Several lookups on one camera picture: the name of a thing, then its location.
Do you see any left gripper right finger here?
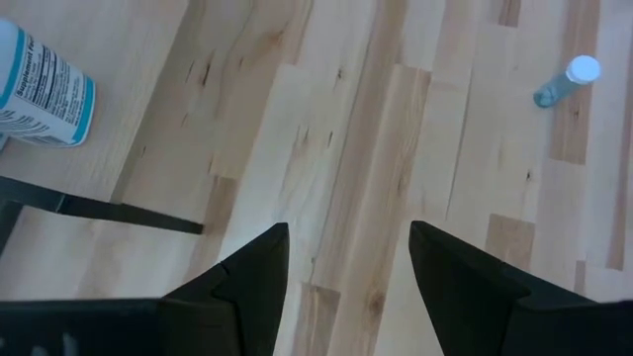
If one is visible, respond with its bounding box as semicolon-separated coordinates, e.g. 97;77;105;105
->
408;221;633;356

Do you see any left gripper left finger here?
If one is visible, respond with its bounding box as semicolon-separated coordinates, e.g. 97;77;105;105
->
0;222;291;356

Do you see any teal pill vial white cap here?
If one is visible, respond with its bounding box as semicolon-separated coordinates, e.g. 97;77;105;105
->
532;53;602;109

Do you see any white supplement bottle blue label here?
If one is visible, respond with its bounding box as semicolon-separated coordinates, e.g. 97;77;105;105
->
0;17;97;148

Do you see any wooden shelf black metal frame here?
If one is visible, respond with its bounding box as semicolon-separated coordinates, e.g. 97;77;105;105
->
0;0;205;258

